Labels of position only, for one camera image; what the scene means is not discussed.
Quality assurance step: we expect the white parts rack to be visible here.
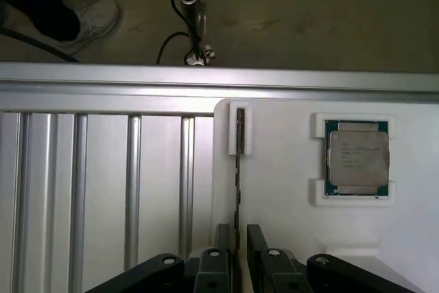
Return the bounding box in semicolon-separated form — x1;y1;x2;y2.
212;99;439;293

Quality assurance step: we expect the silver CPU chip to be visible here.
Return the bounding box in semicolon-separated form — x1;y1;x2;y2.
324;119;392;200

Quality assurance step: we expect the white sneaker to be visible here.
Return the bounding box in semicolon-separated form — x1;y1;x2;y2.
56;0;121;56

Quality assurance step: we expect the thick black floor cable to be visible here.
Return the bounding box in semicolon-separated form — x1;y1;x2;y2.
0;24;83;65

